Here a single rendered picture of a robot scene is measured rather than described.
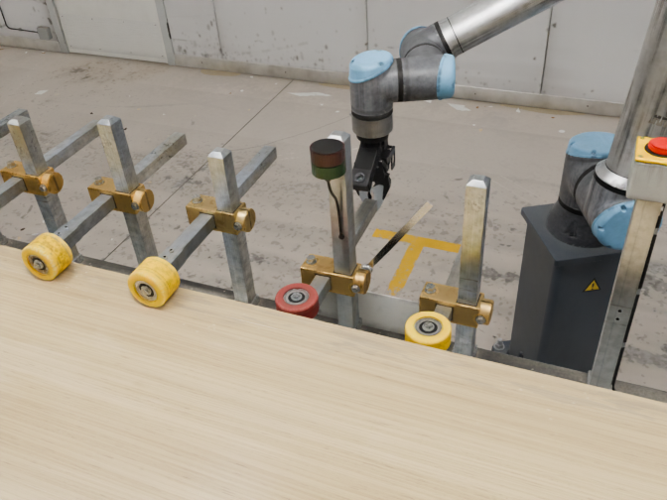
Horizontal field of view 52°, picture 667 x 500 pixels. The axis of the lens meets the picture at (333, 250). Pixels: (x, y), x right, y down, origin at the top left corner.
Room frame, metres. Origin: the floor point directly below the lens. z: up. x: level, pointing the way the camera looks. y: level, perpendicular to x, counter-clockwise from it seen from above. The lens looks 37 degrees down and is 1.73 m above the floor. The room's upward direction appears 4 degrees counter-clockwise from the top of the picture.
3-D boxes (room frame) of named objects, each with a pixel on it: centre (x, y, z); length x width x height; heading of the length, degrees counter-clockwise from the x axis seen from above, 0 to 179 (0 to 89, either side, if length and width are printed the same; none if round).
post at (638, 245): (0.85, -0.49, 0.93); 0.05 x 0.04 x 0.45; 66
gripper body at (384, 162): (1.35, -0.11, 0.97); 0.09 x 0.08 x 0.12; 155
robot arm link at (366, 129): (1.34, -0.10, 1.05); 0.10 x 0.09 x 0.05; 65
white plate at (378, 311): (1.07, -0.06, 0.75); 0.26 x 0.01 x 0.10; 66
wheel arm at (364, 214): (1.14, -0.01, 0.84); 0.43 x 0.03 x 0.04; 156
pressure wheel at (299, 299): (0.94, 0.07, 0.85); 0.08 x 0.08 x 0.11
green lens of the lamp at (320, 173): (1.02, 0.00, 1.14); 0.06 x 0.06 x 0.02
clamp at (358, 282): (1.07, 0.00, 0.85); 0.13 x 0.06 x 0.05; 66
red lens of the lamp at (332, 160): (1.02, 0.00, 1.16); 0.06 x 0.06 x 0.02
